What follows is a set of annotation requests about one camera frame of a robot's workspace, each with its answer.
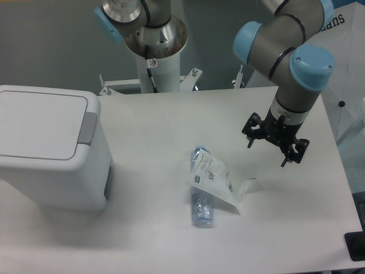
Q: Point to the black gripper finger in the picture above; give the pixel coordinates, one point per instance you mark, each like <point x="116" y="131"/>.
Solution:
<point x="253" y="129"/>
<point x="294" y="150"/>

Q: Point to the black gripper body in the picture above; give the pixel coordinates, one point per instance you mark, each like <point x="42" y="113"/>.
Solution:
<point x="278" y="133"/>

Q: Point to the white push-lid trash can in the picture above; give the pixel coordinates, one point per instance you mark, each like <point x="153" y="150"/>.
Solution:
<point x="53" y="147"/>

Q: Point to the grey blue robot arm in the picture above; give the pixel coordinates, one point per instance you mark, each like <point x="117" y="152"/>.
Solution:
<point x="280" y="51"/>

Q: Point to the torn white plastic wrapper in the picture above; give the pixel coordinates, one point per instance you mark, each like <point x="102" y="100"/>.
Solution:
<point x="210" y="175"/>

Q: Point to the clear plastic water bottle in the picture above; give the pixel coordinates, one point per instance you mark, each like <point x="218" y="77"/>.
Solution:
<point x="201" y="204"/>

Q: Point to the black device at table edge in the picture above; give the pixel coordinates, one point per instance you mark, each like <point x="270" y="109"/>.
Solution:
<point x="355" y="245"/>

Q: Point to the white umbrella with lettering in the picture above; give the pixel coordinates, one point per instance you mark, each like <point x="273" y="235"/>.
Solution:
<point x="344" y="38"/>

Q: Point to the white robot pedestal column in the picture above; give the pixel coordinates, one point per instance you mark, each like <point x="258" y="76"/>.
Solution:
<point x="157" y="54"/>

